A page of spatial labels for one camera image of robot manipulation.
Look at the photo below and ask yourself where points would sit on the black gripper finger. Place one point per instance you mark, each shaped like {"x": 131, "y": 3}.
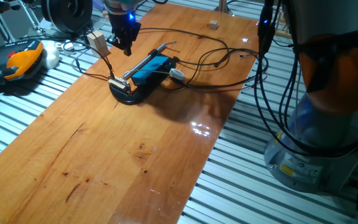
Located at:
{"x": 130, "y": 48}
{"x": 126, "y": 49}

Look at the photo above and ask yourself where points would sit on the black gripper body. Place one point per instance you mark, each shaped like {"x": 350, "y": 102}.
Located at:
{"x": 124, "y": 26}

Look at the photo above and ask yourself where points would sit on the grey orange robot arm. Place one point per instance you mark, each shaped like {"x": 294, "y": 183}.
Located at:
{"x": 322, "y": 18}

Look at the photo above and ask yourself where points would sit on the black oval docking station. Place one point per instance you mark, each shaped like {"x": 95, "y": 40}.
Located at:
{"x": 132, "y": 96}

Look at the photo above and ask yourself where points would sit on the silver metal rod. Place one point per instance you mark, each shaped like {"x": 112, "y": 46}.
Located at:
{"x": 141, "y": 63}

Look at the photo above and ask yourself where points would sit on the tall wooden block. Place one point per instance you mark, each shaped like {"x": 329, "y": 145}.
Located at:
{"x": 98, "y": 43}

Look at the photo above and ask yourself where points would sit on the blue box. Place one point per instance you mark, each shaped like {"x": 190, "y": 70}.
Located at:
{"x": 149, "y": 70}

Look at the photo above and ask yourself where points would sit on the white power adapter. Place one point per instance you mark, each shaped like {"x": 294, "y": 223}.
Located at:
{"x": 68, "y": 46}

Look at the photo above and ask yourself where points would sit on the black round spool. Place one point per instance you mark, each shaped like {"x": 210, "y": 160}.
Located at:
{"x": 67, "y": 14}

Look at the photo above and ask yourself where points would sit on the white rounded lump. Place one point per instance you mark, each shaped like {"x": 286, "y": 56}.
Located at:
{"x": 51, "y": 56}

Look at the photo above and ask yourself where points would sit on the small wooden cube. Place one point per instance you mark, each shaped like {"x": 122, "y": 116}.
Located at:
{"x": 213, "y": 25}

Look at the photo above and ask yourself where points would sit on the glossy wooden board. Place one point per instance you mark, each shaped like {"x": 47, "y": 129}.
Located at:
{"x": 104, "y": 140}

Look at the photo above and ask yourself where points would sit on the metal clamp stand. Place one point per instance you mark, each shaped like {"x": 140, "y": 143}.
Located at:
{"x": 30, "y": 15}

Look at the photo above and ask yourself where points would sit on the silver pole foot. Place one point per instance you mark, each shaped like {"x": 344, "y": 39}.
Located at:
{"x": 222, "y": 6}

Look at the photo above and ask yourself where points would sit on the orange black teach pendant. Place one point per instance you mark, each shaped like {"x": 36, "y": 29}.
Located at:
{"x": 17, "y": 62}

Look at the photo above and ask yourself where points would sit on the wooden ladder rack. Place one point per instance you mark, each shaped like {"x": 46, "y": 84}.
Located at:
{"x": 281, "y": 25}

